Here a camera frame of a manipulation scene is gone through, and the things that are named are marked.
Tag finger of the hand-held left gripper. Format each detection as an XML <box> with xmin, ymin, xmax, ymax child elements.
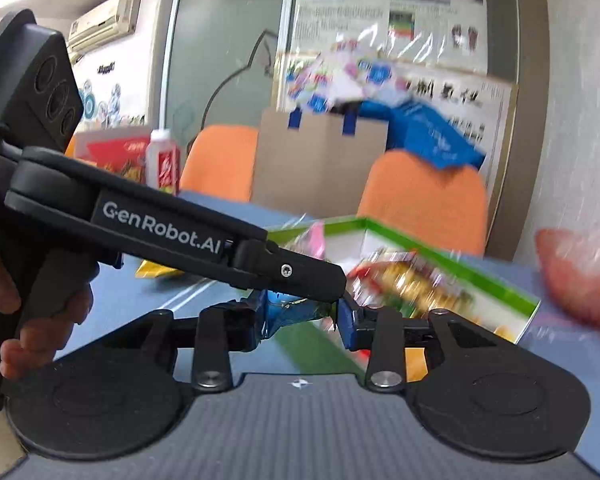
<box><xmin>228</xmin><ymin>238</ymin><xmax>349</xmax><ymax>312</ymax></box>

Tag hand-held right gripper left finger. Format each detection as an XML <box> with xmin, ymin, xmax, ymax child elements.
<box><xmin>99</xmin><ymin>297</ymin><xmax>272</xmax><ymax>394</ymax></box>

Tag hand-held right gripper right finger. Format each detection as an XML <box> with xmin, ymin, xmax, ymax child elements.
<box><xmin>335</xmin><ymin>292</ymin><xmax>502</xmax><ymax>394</ymax></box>

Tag blue snack packet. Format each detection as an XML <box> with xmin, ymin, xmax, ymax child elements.
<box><xmin>257</xmin><ymin>287</ymin><xmax>339</xmax><ymax>342</ymax></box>

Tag green cardboard box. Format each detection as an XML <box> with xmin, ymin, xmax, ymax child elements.
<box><xmin>264</xmin><ymin>214</ymin><xmax>542</xmax><ymax>347</ymax></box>

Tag person's left hand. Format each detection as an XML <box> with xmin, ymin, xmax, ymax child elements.
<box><xmin>0</xmin><ymin>204</ymin><xmax>95</xmax><ymax>382</ymax></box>

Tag pink clear snack packet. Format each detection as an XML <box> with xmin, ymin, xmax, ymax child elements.
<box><xmin>286</xmin><ymin>221</ymin><xmax>327</xmax><ymax>262</ymax></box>

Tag red and white bottle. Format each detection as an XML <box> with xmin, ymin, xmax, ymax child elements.
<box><xmin>144</xmin><ymin>128</ymin><xmax>180</xmax><ymax>196</ymax></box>

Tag red cardboard box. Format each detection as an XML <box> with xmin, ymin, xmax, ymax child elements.
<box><xmin>74</xmin><ymin>127</ymin><xmax>154</xmax><ymax>189</ymax></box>

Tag yellow snack packet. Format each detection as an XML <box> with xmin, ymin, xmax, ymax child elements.
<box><xmin>134</xmin><ymin>259</ymin><xmax>183</xmax><ymax>282</ymax></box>

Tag multicoloured snack packet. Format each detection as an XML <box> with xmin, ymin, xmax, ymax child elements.
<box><xmin>346</xmin><ymin>247</ymin><xmax>477</xmax><ymax>322</ymax></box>

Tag orange chair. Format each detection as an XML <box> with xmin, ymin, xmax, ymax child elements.
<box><xmin>178</xmin><ymin>124</ymin><xmax>260</xmax><ymax>204</ymax></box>
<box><xmin>355</xmin><ymin>149</ymin><xmax>490</xmax><ymax>258</ymax></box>

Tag brown paper bag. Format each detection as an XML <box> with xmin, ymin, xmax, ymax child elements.
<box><xmin>252</xmin><ymin>108</ymin><xmax>390</xmax><ymax>217</ymax></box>

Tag orange chair back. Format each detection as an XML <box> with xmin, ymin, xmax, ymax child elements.
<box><xmin>355</xmin><ymin>149</ymin><xmax>490</xmax><ymax>258</ymax></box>

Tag blue plastic bag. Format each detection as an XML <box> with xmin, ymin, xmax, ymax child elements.
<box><xmin>359</xmin><ymin>97</ymin><xmax>487</xmax><ymax>171</ymax></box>

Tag white air conditioner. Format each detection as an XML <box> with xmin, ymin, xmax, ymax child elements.
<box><xmin>67</xmin><ymin>0</ymin><xmax>142</xmax><ymax>54</ymax></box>

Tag blue striped tablecloth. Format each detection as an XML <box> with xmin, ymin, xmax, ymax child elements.
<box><xmin>55</xmin><ymin>189</ymin><xmax>600</xmax><ymax>480</ymax></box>

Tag pink plastic bowl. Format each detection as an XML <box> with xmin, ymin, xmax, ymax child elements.
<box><xmin>535</xmin><ymin>227</ymin><xmax>600</xmax><ymax>332</ymax></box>

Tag framed calligraphy poster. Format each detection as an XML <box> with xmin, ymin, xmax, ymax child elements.
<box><xmin>274</xmin><ymin>50</ymin><xmax>519</xmax><ymax>197</ymax></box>

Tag wall stickers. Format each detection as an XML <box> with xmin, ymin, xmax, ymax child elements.
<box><xmin>77</xmin><ymin>60</ymin><xmax>147</xmax><ymax>128</ymax></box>

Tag wall poster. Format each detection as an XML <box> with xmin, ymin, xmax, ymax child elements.
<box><xmin>292</xmin><ymin>0</ymin><xmax>489</xmax><ymax>74</ymax></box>

